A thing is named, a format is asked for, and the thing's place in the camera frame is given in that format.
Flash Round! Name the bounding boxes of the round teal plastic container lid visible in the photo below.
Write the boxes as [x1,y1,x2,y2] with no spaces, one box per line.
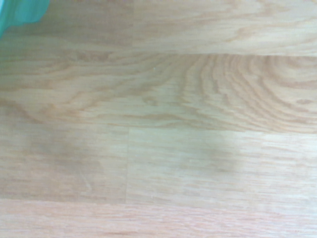
[0,0,51,40]

